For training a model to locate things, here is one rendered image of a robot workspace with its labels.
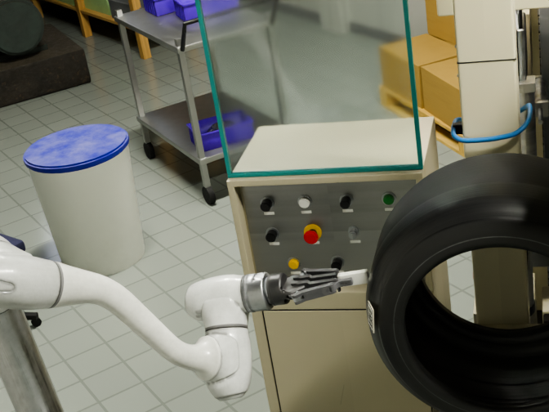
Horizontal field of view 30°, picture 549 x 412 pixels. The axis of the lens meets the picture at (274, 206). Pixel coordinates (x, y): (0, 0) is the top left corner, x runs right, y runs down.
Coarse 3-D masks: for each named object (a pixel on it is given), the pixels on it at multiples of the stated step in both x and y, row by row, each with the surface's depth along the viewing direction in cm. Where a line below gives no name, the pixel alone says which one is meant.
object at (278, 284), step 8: (272, 280) 237; (280, 280) 236; (288, 280) 239; (272, 288) 236; (280, 288) 237; (288, 288) 236; (296, 288) 235; (304, 288) 235; (272, 296) 236; (280, 296) 236; (272, 304) 239; (280, 304) 238
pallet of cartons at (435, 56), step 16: (432, 0) 640; (432, 16) 646; (448, 16) 629; (432, 32) 652; (448, 32) 634; (416, 48) 636; (432, 48) 631; (448, 48) 627; (416, 64) 610; (432, 64) 606; (448, 64) 602; (416, 80) 614; (432, 80) 594; (448, 80) 578; (432, 96) 600; (448, 96) 579; (432, 112) 606; (448, 112) 585; (448, 128) 588; (448, 144) 594
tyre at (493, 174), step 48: (432, 192) 220; (480, 192) 210; (528, 192) 208; (384, 240) 224; (432, 240) 211; (480, 240) 208; (528, 240) 206; (384, 288) 219; (384, 336) 224; (432, 336) 252; (480, 336) 252; (528, 336) 249; (432, 384) 226; (480, 384) 245; (528, 384) 244
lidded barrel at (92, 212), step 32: (96, 128) 523; (32, 160) 497; (64, 160) 491; (96, 160) 488; (128, 160) 509; (64, 192) 493; (96, 192) 495; (128, 192) 510; (64, 224) 504; (96, 224) 503; (128, 224) 514; (64, 256) 518; (96, 256) 511; (128, 256) 519
